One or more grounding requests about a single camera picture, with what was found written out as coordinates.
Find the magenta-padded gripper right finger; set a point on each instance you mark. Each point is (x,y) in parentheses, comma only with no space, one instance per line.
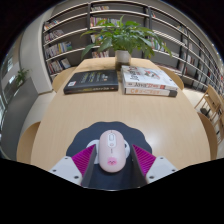
(160,168)

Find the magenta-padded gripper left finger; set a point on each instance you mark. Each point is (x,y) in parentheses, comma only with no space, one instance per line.
(66,168)

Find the pink computer mouse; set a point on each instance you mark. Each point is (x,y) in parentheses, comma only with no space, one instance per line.
(112,151)

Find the dark cartoon-eyed mouse pad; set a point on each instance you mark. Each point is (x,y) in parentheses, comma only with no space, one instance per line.
(113,126)

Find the white red-lettered book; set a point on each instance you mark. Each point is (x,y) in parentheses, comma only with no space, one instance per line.
(150,91)

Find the light wooden slatted chairs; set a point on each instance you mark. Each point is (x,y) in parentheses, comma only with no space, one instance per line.
(211,100)

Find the black hardcover book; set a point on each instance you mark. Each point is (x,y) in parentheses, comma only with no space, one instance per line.
(91,81)

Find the white illustrated book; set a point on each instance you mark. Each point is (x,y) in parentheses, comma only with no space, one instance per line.
(146,77)

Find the small distant potted plant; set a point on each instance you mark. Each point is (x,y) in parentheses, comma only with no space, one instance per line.
(21,76)

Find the grey bookshelf unit with books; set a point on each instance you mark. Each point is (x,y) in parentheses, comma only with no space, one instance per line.
(63,36)

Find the green potted plant, white pot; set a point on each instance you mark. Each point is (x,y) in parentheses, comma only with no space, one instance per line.
(125,36)

